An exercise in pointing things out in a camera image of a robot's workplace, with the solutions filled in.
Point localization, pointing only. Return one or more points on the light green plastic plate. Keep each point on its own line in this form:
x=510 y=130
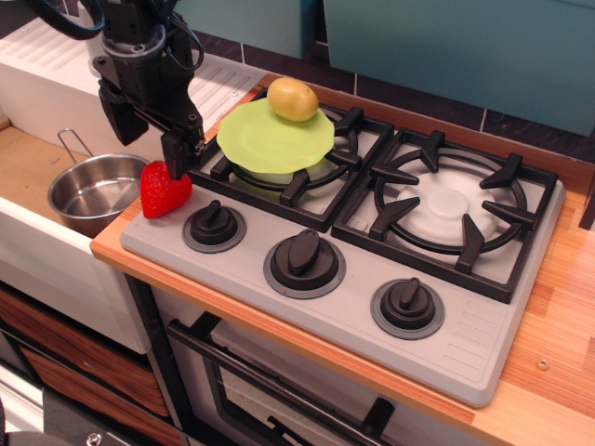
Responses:
x=256 y=138

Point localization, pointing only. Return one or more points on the black left burner grate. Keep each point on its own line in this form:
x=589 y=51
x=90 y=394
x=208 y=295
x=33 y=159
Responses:
x=312 y=196

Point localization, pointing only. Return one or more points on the black middle stove knob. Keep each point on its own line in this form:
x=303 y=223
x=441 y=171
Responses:
x=305 y=266

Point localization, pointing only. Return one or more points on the black stove knob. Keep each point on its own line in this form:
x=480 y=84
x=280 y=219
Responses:
x=407 y=309
x=305 y=266
x=214 y=229

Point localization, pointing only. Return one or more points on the black left stove knob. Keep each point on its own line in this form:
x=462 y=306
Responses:
x=214 y=229

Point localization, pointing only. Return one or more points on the grey toy stove top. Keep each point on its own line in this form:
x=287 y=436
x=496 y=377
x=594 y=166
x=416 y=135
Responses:
x=463 y=359

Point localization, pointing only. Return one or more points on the yellow toy potato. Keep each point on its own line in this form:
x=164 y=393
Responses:
x=292 y=99

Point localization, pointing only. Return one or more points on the toy oven door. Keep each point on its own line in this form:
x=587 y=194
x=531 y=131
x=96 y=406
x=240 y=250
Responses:
x=259 y=393

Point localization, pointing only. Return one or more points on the black right stove knob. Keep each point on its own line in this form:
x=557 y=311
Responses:
x=407 y=309

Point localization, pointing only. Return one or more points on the wooden drawer front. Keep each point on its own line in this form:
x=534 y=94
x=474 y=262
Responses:
x=113 y=382

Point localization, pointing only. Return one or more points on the black oven door handle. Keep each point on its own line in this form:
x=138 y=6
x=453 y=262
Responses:
x=198 y=338

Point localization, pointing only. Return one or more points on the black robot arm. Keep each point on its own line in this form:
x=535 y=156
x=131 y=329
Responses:
x=123 y=21

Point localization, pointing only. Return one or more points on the small stainless steel pot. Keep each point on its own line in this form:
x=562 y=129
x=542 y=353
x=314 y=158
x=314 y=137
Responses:
x=90 y=194

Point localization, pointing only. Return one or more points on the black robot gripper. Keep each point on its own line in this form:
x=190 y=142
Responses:
x=147 y=83

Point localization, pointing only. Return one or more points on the black burner grate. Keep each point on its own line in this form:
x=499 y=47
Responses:
x=312 y=196
x=464 y=216

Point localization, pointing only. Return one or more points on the red toy strawberry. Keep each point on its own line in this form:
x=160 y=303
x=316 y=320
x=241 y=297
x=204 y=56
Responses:
x=159 y=193

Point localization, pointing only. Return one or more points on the white toy sink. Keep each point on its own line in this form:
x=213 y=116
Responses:
x=51 y=99

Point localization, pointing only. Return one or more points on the black right burner grate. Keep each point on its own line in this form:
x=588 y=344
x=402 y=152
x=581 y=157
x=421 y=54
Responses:
x=464 y=216

